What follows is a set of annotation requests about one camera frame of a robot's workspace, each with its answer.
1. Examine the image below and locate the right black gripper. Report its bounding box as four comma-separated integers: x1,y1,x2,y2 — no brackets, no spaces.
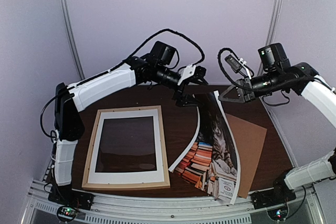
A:
218,69,283,103

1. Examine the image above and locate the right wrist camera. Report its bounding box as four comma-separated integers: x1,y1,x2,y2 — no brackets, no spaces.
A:
225,55,254,79

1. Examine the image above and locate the cat photo print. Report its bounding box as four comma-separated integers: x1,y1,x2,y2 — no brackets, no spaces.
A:
169,91,241,205

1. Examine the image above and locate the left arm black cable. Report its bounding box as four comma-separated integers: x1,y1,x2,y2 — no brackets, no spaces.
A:
110,28,206,72

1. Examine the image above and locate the left aluminium corner post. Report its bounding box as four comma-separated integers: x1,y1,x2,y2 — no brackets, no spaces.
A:
60,0,85,80

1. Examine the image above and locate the aluminium corner post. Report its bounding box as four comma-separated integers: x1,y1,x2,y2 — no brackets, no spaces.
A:
60,0,85,80
265,0,283,45

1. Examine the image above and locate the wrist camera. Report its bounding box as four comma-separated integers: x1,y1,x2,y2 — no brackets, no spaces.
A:
225,55,254,79
178,65,206,84

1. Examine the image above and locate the right aluminium corner post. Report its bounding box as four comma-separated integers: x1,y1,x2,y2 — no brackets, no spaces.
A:
265,0,283,45

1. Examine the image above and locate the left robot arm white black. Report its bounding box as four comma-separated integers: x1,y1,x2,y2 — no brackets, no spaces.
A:
45,41,207,205

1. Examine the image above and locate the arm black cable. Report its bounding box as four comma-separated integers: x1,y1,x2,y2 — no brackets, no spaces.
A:
217,47,255,88
110,28,206,72

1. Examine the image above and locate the aluminium front rail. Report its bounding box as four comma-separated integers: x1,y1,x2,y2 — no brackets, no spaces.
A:
22,178,320,224

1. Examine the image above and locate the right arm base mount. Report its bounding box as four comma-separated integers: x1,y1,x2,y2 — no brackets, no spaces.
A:
251,189,296,209

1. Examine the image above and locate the white mat board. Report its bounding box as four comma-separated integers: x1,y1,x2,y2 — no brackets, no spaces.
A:
87,110,169,185

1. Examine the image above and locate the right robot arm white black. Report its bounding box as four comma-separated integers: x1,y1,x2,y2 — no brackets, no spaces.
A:
217,43,335,204

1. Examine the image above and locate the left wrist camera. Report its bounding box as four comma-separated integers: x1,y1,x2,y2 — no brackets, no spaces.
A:
178,65,206,84

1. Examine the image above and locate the light wooden picture frame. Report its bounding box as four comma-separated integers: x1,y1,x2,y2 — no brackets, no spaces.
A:
81,105,171,190

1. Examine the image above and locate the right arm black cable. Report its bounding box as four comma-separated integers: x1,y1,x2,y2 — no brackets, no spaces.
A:
217,47,255,88

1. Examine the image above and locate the brown backing board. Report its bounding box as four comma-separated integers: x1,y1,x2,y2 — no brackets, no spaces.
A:
226,114,267,198

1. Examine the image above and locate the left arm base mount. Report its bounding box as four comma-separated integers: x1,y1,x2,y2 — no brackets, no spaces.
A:
48,191,94,210

